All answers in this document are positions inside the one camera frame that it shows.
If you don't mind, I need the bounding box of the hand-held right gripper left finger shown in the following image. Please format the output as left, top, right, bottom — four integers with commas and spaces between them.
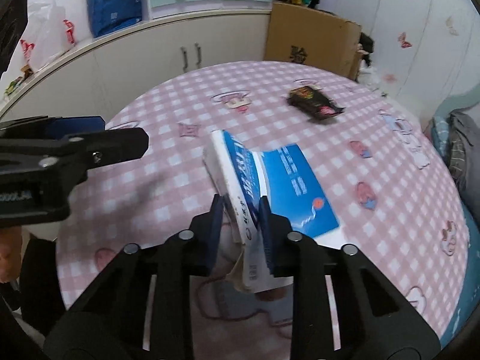
44, 194, 226, 360

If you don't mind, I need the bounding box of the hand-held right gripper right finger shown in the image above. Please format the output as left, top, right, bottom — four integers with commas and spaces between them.
258, 195, 441, 360

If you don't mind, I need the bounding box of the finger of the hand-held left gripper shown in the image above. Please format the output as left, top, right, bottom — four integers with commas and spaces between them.
0, 127, 150, 189
0, 115, 106, 141

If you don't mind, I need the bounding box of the blue white carton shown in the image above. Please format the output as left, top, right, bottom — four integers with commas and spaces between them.
202, 129, 341, 295

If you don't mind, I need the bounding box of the person's left hand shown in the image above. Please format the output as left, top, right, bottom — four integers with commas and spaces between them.
0, 229, 22, 284

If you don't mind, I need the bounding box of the pink checked tablecloth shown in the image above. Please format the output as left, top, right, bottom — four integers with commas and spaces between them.
56, 60, 471, 349

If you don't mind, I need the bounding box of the dark cloth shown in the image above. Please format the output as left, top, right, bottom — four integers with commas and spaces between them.
19, 236, 65, 331

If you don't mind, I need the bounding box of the white cabinet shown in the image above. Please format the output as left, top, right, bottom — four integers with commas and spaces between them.
0, 9, 272, 128

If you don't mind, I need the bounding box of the white red print plastic bag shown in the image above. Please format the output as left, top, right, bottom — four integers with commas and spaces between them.
15, 0, 78, 73

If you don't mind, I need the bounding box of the blue plastic package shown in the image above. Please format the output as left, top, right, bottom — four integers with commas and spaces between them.
87, 0, 143, 38

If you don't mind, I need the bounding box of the black snack wrapper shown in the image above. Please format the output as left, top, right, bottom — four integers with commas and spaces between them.
287, 85, 346, 121

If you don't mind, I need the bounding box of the white crumpled plastic bag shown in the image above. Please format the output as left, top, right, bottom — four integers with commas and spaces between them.
361, 63, 388, 91

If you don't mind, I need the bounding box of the brown cardboard box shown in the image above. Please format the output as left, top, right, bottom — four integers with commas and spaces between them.
264, 2, 362, 80

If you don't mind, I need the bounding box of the grey plaid blanket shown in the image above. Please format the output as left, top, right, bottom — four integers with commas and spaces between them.
447, 109, 480, 204

